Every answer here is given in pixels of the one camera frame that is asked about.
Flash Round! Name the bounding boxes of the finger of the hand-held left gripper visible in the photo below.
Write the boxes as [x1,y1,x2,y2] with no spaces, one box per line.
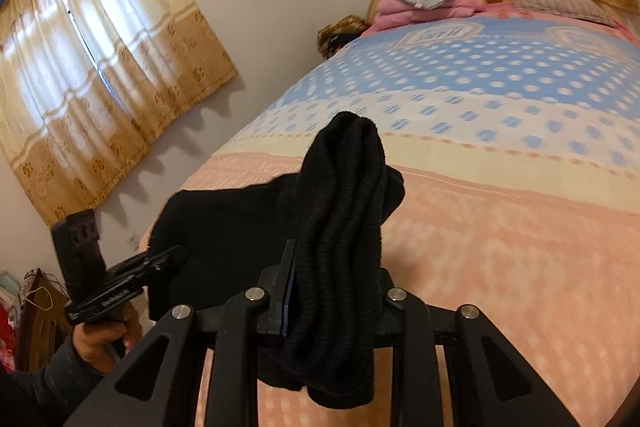
[110,245,192,281]

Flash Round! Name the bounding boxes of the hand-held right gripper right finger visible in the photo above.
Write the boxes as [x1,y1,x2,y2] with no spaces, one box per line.
[374,269,579,427]

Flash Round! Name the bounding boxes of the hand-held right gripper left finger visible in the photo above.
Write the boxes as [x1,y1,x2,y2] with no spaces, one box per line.
[62,240,301,427]

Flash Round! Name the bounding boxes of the black pants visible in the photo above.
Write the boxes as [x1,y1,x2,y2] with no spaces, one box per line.
[149,111,406,408]

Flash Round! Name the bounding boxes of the person's left forearm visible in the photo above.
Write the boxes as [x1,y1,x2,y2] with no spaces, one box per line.
[0,336,122,427]

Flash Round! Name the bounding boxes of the person's left hand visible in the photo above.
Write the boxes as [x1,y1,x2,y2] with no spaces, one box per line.
[72,301,146,376]

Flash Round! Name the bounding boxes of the dark wooden furniture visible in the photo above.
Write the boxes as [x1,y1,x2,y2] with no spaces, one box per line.
[14,268,75,374]

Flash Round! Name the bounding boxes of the red cloth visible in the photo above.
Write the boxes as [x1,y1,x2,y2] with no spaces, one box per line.
[0,297,22,375]

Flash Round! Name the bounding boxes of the pink and blue dotted bedsheet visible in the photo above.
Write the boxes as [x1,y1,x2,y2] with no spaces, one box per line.
[137,4,640,427]

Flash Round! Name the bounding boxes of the brown patterned cloth bundle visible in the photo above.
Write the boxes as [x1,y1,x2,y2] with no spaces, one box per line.
[317,14,374,60]

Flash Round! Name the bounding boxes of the pink blanket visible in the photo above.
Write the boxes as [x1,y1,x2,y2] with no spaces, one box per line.
[360,0,517,39]

